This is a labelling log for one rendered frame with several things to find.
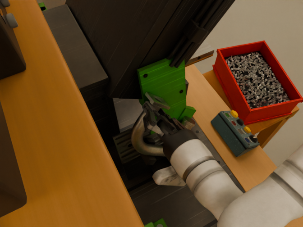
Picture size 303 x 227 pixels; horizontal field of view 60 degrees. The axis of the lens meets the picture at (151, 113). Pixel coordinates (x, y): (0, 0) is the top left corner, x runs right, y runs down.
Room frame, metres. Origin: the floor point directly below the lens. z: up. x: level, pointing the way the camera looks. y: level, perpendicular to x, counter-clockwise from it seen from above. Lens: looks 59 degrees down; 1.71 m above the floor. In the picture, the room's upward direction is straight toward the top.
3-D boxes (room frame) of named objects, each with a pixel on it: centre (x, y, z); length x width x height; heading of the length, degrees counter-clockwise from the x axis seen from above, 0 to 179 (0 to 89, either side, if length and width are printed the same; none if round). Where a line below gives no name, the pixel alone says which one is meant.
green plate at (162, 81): (0.40, -0.02, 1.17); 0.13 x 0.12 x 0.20; 28
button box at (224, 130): (0.41, -0.28, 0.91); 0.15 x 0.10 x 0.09; 28
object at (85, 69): (0.47, 0.24, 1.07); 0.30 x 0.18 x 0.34; 28
